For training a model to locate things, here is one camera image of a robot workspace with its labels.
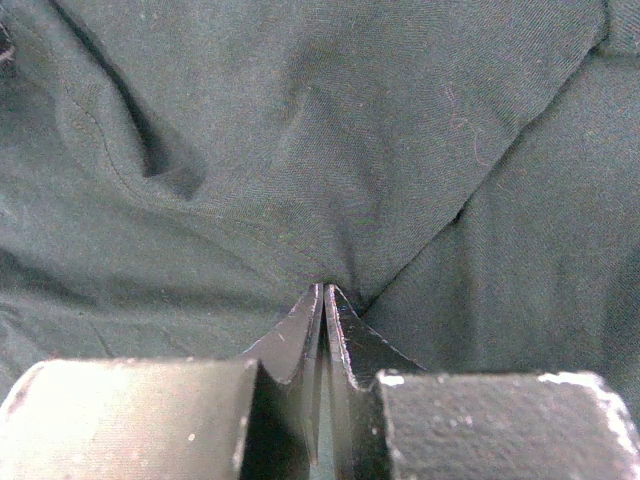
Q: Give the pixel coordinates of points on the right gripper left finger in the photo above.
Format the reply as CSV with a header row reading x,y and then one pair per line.
x,y
291,354

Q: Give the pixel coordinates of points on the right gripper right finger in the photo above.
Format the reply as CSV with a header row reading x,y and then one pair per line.
x,y
356,354

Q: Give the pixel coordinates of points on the black t shirt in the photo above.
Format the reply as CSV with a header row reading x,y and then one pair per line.
x,y
175,174

